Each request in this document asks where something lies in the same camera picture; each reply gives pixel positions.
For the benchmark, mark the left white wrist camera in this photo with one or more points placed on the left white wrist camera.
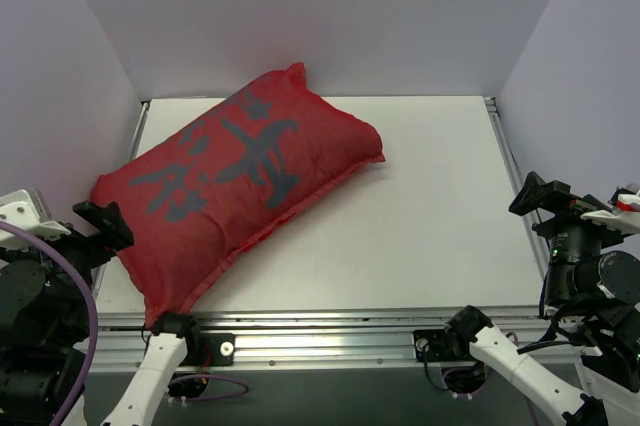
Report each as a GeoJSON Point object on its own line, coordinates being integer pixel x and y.
{"type": "Point", "coordinates": [27, 210]}

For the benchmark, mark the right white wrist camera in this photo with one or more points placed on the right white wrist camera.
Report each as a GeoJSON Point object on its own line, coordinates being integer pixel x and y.
{"type": "Point", "coordinates": [623, 216]}

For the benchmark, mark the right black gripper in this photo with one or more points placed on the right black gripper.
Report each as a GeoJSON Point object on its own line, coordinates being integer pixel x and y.
{"type": "Point", "coordinates": [564, 219]}

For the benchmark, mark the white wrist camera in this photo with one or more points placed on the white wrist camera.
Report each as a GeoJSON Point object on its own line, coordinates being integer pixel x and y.
{"type": "Point", "coordinates": [27, 210]}
{"type": "Point", "coordinates": [623, 216]}

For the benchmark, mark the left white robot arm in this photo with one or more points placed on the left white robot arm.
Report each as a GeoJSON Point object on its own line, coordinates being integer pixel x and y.
{"type": "Point", "coordinates": [49, 320]}

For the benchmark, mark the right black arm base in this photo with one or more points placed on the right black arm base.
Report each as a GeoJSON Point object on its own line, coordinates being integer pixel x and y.
{"type": "Point", "coordinates": [438, 345]}

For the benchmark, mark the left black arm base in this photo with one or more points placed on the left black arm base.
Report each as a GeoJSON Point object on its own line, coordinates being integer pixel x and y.
{"type": "Point", "coordinates": [174, 345]}

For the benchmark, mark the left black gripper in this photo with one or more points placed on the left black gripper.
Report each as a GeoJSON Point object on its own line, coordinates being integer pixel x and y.
{"type": "Point", "coordinates": [93, 234]}

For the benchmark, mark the aluminium front rail frame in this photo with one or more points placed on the aluminium front rail frame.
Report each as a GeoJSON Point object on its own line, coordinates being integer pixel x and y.
{"type": "Point", "coordinates": [317, 340]}

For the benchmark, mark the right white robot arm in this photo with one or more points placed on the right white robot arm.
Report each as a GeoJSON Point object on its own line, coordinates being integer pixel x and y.
{"type": "Point", "coordinates": [584, 370]}

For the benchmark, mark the red pillowcase with grey print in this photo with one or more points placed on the red pillowcase with grey print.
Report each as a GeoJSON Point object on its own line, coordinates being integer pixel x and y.
{"type": "Point", "coordinates": [227, 180]}

